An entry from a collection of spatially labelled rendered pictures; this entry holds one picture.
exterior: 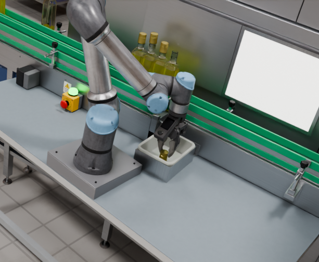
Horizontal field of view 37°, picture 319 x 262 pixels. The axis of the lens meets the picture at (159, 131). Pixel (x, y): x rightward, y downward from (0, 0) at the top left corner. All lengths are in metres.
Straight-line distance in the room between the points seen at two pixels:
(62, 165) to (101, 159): 0.16
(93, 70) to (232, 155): 0.70
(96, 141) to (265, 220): 0.72
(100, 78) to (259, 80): 0.71
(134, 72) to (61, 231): 1.32
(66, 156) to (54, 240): 0.88
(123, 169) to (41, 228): 0.97
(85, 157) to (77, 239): 0.97
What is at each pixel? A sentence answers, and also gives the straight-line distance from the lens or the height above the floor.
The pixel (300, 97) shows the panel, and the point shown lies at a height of 1.12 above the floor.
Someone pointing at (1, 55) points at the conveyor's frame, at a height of 0.81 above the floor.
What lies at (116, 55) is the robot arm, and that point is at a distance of 1.63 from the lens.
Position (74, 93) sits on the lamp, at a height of 0.84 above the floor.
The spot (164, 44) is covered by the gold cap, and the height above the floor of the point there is 1.16.
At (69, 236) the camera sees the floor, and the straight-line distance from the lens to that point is 2.72.
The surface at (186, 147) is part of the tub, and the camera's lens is 2.09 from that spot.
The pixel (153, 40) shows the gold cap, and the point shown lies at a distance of 2.15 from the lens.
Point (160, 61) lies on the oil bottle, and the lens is 2.15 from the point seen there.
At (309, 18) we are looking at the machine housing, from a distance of 2.03.
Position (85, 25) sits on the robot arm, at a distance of 1.60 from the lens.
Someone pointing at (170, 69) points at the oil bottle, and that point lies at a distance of 2.12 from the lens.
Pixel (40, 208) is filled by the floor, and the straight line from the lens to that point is 2.87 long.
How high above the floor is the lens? 1.92
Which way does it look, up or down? 31 degrees down
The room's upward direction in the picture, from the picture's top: 13 degrees clockwise
